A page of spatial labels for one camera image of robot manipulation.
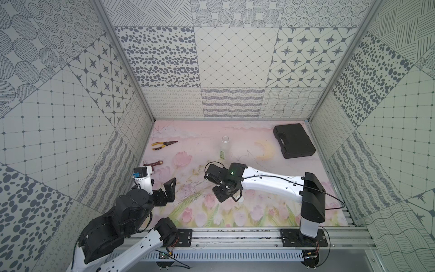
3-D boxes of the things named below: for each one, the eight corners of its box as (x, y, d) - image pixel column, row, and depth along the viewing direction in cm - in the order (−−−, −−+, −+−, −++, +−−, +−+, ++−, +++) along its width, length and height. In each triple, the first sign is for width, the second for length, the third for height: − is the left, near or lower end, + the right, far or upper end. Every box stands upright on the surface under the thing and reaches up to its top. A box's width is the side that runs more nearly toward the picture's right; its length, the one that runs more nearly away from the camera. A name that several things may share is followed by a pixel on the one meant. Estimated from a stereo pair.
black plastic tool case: (284, 159, 102) (286, 154, 98) (271, 131, 117) (273, 125, 113) (314, 155, 104) (318, 150, 100) (298, 128, 119) (301, 122, 115)
